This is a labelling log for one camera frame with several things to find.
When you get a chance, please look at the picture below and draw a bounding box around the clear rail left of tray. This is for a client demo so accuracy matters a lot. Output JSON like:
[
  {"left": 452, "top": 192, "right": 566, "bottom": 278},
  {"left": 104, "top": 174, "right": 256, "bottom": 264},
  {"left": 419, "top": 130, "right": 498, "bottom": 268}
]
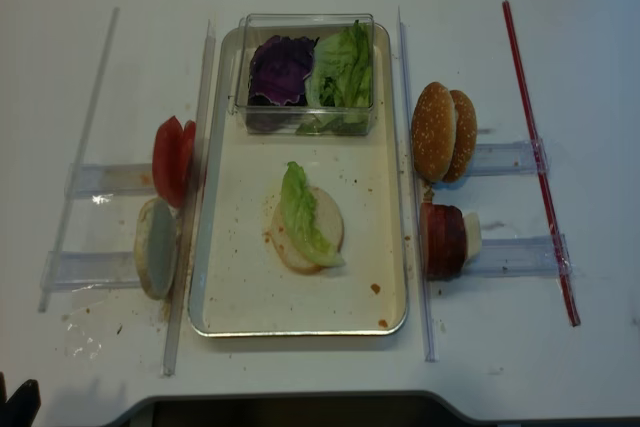
[{"left": 162, "top": 20, "right": 216, "bottom": 377}]

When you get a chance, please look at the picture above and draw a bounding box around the rear sesame bun top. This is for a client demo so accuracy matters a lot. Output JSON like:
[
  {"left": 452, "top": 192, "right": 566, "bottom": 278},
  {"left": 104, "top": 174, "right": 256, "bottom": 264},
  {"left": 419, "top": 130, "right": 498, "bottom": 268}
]
[{"left": 443, "top": 90, "right": 477, "bottom": 183}]

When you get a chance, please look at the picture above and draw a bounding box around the green lettuce in box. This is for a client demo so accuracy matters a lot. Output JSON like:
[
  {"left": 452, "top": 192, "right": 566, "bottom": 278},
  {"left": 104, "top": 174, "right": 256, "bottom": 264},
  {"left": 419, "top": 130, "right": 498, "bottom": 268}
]
[{"left": 296, "top": 21, "right": 373, "bottom": 135}]

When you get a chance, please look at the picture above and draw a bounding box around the red tomato slice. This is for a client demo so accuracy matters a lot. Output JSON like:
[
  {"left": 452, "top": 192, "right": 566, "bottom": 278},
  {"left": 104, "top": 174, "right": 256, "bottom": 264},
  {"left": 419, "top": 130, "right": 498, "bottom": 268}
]
[
  {"left": 152, "top": 116, "right": 185, "bottom": 209},
  {"left": 176, "top": 120, "right": 196, "bottom": 199}
]

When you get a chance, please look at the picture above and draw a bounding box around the bottom bread slice on tray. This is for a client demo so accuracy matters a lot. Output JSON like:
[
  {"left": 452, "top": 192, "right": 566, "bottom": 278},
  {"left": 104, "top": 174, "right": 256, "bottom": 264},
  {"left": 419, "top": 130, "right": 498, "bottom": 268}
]
[{"left": 269, "top": 187, "right": 344, "bottom": 274}]

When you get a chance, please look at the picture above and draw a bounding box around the clear holder lower right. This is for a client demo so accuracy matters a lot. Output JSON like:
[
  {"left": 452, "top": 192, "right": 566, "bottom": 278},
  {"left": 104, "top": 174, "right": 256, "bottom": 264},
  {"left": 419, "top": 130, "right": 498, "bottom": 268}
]
[{"left": 461, "top": 235, "right": 573, "bottom": 278}]

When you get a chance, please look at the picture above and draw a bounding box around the stack of meat patties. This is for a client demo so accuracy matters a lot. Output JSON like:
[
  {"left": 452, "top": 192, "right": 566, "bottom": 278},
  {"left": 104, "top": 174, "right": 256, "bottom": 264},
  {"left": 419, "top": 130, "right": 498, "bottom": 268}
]
[{"left": 420, "top": 202, "right": 467, "bottom": 281}]

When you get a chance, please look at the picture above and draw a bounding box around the clear rail right of tray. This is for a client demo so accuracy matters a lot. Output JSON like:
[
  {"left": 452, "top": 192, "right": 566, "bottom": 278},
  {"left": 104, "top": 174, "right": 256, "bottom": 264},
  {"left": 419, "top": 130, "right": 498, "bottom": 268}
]
[{"left": 397, "top": 8, "right": 438, "bottom": 363}]

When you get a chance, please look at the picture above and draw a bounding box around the clear holder upper right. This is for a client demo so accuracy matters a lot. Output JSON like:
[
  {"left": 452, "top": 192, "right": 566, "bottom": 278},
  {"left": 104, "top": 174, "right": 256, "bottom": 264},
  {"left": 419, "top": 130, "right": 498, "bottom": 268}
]
[{"left": 466, "top": 139, "right": 549, "bottom": 177}]

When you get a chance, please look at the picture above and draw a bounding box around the clear holder upper left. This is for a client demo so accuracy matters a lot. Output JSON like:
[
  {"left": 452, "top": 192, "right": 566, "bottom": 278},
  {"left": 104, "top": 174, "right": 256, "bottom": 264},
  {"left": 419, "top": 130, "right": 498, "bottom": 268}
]
[{"left": 65, "top": 164, "right": 155, "bottom": 198}]

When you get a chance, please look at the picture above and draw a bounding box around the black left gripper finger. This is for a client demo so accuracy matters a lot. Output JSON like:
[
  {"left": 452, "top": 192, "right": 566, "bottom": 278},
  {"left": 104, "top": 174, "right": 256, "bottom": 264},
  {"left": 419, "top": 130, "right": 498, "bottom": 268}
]
[{"left": 0, "top": 374, "right": 40, "bottom": 427}]

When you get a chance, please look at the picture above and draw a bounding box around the sesame bun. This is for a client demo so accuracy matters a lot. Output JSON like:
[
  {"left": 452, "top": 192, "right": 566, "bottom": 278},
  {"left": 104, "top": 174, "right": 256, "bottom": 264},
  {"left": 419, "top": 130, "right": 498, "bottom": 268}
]
[
  {"left": 411, "top": 82, "right": 456, "bottom": 182},
  {"left": 443, "top": 90, "right": 477, "bottom": 183}
]

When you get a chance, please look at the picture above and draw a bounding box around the lettuce leaf on bread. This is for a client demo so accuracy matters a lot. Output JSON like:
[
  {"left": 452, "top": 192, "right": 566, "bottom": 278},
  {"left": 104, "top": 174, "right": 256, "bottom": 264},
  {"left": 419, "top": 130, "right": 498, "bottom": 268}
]
[{"left": 280, "top": 161, "right": 344, "bottom": 267}]

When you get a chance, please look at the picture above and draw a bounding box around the clear plastic salad box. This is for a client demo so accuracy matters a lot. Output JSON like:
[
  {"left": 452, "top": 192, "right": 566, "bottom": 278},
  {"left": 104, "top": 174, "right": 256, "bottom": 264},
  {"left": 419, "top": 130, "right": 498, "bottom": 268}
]
[{"left": 232, "top": 13, "right": 376, "bottom": 136}]

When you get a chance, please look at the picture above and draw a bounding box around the clear rail far left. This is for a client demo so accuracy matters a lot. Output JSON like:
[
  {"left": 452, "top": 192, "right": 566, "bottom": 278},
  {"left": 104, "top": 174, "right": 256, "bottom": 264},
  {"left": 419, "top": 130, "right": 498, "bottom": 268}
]
[{"left": 37, "top": 7, "right": 120, "bottom": 313}]

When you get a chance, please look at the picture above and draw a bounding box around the clear holder lower left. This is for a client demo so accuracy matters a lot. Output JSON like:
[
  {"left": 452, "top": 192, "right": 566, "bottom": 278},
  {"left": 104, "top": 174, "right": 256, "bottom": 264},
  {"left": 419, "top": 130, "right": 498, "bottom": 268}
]
[{"left": 40, "top": 251, "right": 141, "bottom": 292}]

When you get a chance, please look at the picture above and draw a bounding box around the front sesame bun top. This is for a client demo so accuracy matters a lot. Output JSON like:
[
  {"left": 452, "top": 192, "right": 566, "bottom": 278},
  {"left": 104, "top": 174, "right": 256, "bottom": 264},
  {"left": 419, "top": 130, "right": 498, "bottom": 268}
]
[{"left": 411, "top": 82, "right": 456, "bottom": 182}]

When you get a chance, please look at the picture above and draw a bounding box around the purple cabbage leaf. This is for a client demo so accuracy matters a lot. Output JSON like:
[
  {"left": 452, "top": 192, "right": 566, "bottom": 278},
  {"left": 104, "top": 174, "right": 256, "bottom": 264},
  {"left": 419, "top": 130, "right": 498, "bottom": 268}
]
[{"left": 248, "top": 35, "right": 318, "bottom": 106}]

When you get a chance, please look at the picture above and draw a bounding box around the white cheese slice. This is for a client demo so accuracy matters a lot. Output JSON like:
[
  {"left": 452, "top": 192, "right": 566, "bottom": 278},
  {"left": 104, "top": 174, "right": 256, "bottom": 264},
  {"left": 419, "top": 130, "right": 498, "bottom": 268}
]
[{"left": 463, "top": 212, "right": 482, "bottom": 263}]

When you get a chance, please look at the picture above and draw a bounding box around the clear holder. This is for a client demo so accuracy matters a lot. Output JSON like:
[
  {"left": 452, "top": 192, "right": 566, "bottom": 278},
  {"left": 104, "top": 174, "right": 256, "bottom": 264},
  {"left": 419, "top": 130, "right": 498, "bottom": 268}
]
[
  {"left": 461, "top": 235, "right": 573, "bottom": 278},
  {"left": 466, "top": 139, "right": 549, "bottom": 177},
  {"left": 40, "top": 251, "right": 141, "bottom": 292},
  {"left": 65, "top": 164, "right": 155, "bottom": 198}
]

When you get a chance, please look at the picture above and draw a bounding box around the clear rail of tray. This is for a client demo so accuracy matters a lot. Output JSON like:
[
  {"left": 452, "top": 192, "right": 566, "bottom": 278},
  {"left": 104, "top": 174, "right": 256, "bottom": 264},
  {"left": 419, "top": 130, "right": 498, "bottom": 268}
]
[
  {"left": 397, "top": 8, "right": 438, "bottom": 363},
  {"left": 162, "top": 20, "right": 216, "bottom": 377}
]

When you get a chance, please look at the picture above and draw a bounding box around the metal serving tray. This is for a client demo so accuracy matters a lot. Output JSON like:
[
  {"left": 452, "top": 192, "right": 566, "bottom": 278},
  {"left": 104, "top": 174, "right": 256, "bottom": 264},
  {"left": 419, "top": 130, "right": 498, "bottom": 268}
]
[{"left": 188, "top": 26, "right": 412, "bottom": 338}]

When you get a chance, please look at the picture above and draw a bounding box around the grey-faced bread slice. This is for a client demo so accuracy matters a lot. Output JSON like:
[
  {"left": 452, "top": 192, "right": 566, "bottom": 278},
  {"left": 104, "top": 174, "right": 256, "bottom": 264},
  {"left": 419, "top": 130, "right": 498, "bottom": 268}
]
[{"left": 133, "top": 197, "right": 177, "bottom": 300}]

